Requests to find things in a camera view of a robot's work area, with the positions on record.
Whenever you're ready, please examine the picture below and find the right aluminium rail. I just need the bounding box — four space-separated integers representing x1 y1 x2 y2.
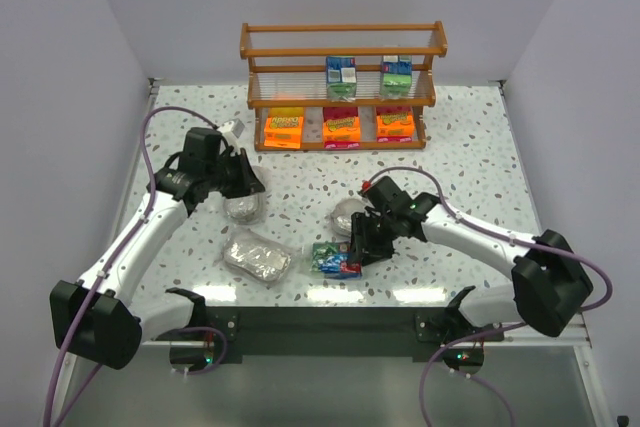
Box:
503 314 592 347

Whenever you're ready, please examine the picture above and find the blue green colourful sponge pack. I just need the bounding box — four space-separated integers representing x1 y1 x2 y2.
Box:
310 242 362 280

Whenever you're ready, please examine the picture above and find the orange pink Scrub Mommy box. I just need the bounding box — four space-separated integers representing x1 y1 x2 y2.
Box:
376 106 415 143

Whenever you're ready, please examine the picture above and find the orange Scrub Daddy box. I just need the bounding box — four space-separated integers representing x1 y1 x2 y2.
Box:
263 107 305 150

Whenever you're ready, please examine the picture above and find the orange Scrub Mommy box back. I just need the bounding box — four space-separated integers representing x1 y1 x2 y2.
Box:
322 107 362 150

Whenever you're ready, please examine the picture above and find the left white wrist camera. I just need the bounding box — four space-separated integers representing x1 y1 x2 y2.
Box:
218 119 245 144

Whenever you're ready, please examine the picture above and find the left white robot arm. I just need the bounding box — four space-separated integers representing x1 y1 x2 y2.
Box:
50 120 265 370

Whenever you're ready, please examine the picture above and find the silver scourer pack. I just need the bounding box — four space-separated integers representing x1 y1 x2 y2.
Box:
222 191 267 225
222 229 296 284
329 197 366 237

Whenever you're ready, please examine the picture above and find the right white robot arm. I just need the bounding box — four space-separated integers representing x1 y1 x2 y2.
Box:
349 176 593 337

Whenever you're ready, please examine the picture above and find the wooden three-tier shelf rack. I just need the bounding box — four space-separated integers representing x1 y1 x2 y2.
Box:
239 21 448 151

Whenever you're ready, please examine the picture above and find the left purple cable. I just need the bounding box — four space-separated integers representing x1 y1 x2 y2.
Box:
42 106 229 427

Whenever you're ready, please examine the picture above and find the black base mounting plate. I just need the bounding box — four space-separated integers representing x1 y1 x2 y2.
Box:
207 307 476 364

